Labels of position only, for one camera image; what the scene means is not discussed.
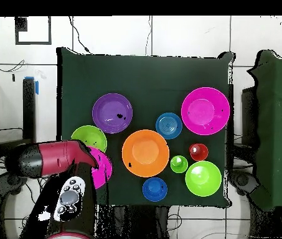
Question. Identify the purple plastic bowl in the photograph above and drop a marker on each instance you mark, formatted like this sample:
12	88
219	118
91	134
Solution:
105	119

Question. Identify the pink plastic bowl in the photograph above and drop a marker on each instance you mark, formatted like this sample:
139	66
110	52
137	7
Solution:
103	169
200	112

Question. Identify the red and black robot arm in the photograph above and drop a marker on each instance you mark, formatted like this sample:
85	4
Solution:
53	156

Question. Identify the orange plastic bowl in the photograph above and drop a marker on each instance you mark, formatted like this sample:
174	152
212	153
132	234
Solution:
145	153

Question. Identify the translucent blue bowl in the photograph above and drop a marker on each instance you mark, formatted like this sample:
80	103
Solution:
168	126

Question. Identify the green plastic bowl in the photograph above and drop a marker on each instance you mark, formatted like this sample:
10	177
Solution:
91	135
205	184

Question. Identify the dark green tablecloth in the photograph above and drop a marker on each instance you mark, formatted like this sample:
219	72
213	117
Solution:
143	79

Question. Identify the green plastic cup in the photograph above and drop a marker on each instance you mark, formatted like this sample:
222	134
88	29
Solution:
180	166

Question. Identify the dark blue bowl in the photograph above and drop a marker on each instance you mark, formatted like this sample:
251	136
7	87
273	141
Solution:
154	189

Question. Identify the orange-red plastic cup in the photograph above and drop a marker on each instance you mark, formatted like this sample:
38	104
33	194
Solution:
201	154

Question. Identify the black stand with blue tape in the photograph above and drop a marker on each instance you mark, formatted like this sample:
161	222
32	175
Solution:
29	112

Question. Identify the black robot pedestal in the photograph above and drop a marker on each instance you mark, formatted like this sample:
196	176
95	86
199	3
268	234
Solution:
140	224

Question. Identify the black pedestal foot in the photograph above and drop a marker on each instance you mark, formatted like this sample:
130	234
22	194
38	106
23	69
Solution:
11	183
240	180

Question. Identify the black square floor frame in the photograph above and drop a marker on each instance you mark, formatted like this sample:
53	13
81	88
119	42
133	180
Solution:
21	25

